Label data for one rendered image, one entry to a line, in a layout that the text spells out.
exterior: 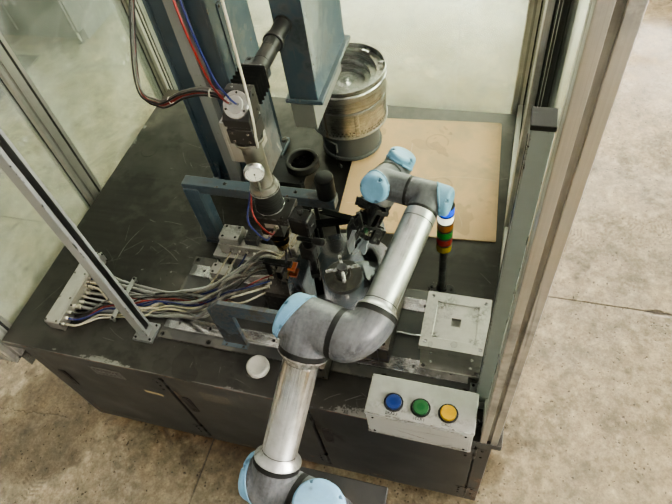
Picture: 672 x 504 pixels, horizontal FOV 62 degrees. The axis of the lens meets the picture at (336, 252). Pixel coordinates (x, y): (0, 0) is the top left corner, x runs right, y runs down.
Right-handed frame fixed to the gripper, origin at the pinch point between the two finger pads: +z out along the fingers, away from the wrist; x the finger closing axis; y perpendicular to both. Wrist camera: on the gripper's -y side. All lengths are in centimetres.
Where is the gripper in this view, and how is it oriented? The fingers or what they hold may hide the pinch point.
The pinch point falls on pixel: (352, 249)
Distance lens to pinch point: 166.2
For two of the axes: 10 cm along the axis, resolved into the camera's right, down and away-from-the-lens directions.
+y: 1.2, 6.5, -7.5
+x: 9.3, 2.0, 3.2
